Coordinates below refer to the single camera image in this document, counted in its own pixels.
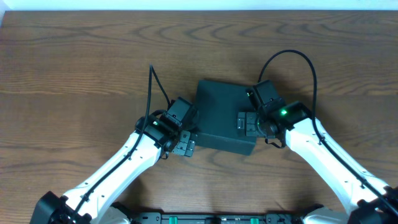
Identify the black gift box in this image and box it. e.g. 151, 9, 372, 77
195, 80, 257, 156

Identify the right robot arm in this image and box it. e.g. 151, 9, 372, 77
237, 101, 397, 223

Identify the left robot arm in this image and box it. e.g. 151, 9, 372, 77
30, 110, 197, 224

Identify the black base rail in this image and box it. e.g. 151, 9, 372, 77
122, 212, 305, 224

